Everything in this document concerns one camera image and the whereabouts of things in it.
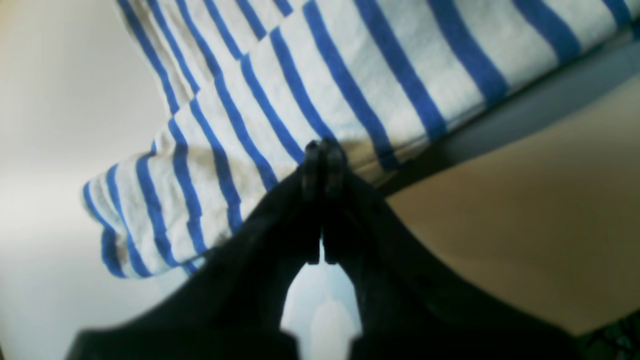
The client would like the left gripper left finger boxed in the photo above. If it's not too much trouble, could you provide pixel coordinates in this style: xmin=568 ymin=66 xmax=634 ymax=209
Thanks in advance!
xmin=66 ymin=141 xmax=323 ymax=360

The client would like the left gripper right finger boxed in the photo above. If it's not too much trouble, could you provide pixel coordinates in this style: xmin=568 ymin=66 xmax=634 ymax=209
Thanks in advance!
xmin=320 ymin=139 xmax=582 ymax=360

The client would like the blue white striped T-shirt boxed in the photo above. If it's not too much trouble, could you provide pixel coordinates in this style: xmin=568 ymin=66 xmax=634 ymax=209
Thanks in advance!
xmin=82 ymin=0 xmax=640 ymax=279

